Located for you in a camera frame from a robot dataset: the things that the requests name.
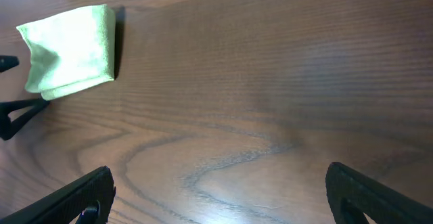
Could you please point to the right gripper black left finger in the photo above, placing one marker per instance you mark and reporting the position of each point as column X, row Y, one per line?
column 89, row 199

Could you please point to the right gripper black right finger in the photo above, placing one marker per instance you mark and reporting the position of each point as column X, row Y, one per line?
column 355, row 198

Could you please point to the green microfiber cloth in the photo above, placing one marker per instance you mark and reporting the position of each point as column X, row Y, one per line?
column 71, row 51

